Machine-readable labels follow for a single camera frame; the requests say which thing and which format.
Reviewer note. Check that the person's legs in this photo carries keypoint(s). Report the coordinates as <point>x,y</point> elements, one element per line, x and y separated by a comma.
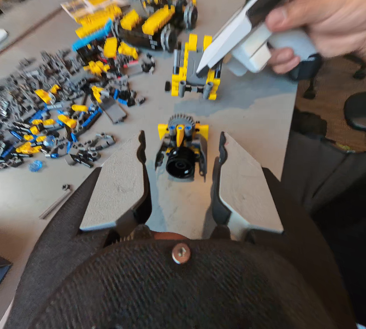
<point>328,177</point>

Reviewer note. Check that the grey axle rod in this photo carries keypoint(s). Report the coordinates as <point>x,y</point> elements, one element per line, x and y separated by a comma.
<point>55,203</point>

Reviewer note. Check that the yellow black brick vehicle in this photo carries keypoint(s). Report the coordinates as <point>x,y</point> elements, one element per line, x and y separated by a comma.
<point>154,20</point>

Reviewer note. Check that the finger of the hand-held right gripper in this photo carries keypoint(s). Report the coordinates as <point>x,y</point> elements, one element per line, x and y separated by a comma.
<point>237,17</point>
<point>226,46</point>

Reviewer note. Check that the yellow brick arm with piston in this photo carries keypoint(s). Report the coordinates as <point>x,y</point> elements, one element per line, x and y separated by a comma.
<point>190,63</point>

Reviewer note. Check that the yellow brick assembly with gear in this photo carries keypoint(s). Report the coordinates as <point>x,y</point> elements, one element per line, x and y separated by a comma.
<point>180,163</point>

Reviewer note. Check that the person's right hand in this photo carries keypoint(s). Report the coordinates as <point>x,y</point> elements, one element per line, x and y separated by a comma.
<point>328,14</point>

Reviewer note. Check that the pile of loose building bricks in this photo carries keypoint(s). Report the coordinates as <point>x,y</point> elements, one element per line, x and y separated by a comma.
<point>43,83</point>

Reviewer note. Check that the black office chair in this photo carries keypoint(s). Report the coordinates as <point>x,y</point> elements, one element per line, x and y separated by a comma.
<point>356,112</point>

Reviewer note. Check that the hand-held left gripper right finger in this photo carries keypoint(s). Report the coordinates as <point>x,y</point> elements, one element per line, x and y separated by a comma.
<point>246,189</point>

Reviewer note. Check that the yellow and blue beam stack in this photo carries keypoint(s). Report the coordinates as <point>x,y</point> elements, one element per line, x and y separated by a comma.
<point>97,26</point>

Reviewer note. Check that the clear blue round brick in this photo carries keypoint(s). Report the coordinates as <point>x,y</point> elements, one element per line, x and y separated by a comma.
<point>35,165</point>

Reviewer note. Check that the grey curved panel brick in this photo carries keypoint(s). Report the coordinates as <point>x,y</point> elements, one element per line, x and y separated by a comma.
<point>114,110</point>

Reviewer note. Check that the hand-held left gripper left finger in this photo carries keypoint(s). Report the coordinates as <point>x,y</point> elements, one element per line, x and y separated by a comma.
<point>117,186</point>

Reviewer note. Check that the clear sticker sheet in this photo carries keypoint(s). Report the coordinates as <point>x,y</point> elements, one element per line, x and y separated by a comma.
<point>85,0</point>

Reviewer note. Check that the grey desk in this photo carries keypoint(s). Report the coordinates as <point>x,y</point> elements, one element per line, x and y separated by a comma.
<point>257,112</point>

